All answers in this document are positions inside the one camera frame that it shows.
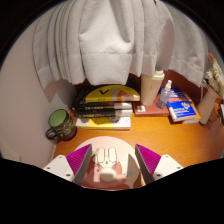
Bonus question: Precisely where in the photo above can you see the dark red book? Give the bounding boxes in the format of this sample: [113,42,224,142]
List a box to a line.
[133,96,171,118]

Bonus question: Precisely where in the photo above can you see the clear spray bottle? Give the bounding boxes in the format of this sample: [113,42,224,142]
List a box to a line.
[155,79,173,110]

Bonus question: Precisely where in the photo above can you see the white computer mouse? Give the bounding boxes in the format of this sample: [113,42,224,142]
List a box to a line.
[94,147,121,183]

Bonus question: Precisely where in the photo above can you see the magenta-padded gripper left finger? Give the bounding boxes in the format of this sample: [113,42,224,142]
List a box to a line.
[43,143,94,186]

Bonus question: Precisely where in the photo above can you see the orange book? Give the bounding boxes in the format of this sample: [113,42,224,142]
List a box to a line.
[181,91,202,125]

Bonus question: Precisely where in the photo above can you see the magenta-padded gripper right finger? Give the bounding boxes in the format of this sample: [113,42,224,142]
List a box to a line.
[134,143,184,185]

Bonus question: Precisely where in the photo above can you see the cream tumbler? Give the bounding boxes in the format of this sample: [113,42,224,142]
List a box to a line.
[139,67,166,107]

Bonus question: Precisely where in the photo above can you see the green and black mug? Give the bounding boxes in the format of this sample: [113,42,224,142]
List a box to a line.
[45,108,78,142]

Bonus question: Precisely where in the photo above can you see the white curtain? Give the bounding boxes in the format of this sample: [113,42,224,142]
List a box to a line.
[32,0,209,89]

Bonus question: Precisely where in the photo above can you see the blue book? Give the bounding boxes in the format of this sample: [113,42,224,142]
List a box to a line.
[159,87,198,123]

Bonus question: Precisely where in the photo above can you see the white and yellow book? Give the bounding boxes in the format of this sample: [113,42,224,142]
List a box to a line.
[75,116,132,130]

